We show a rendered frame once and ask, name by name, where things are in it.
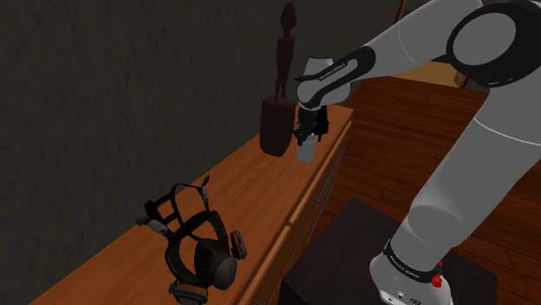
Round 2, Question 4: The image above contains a wooden chest of drawers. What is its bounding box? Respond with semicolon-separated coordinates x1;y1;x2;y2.
28;104;355;305

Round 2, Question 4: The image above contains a tan wooden furniture piece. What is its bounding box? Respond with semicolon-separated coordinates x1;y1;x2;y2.
394;61;469;89

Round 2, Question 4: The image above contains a grey cylindrical cup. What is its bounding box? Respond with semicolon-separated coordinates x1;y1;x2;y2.
296;133;318;164

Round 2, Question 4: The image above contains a black respirator mask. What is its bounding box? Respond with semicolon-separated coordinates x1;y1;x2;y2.
134;175;248;305

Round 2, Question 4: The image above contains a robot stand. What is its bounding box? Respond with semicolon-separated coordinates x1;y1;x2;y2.
280;196;499;305

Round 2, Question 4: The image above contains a dark wooden figure statue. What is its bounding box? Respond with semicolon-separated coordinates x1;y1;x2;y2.
259;1;298;158

